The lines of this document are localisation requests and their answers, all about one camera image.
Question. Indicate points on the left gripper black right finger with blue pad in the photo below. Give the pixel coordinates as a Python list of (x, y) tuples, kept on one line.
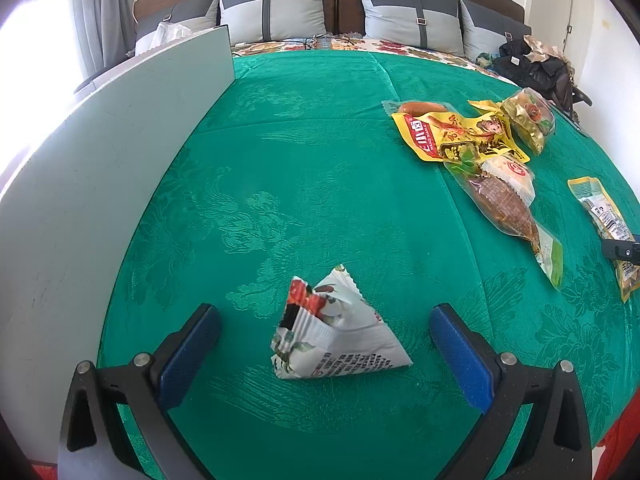
[(555, 443)]

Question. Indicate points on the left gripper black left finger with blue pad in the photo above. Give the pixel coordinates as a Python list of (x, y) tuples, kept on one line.
[(93, 440)]

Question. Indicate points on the yellow quail egg pack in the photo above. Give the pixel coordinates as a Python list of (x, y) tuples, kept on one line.
[(609, 223)]

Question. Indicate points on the brown meat vacuum pack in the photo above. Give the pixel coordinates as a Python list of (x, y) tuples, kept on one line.
[(508, 212)]

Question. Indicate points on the white round cake packet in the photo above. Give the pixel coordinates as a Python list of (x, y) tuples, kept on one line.
[(514, 173)]

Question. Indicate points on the dried longan bag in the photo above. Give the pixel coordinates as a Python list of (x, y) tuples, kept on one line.
[(529, 116)]

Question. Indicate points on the yellow red snack pouch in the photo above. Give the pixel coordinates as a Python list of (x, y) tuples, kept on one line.
[(449, 137)]

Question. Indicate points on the clear packed sausage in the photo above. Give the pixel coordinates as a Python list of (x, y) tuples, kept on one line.
[(413, 108)]

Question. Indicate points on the white triangular snack packet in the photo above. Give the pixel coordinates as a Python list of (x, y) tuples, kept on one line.
[(330, 330)]

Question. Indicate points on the black bag pile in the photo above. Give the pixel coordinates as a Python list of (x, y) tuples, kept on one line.
[(530, 63)]

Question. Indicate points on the white cardboard box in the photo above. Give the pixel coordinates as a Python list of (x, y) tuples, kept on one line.
[(68, 214)]

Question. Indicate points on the right grey pillow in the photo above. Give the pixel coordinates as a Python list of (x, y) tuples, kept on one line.
[(484, 31)]

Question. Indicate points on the grey pillow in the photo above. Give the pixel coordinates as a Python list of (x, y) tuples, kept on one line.
[(251, 21), (484, 31), (425, 24), (194, 14)]

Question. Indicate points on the green table cloth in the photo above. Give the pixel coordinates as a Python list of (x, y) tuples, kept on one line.
[(297, 169)]

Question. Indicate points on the clear plastic bag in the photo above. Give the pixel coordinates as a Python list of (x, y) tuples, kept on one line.
[(163, 34)]

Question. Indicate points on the left grey pillow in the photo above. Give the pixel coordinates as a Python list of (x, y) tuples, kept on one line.
[(194, 14)]

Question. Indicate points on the grey curtain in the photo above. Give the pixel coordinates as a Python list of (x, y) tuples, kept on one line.
[(104, 31)]

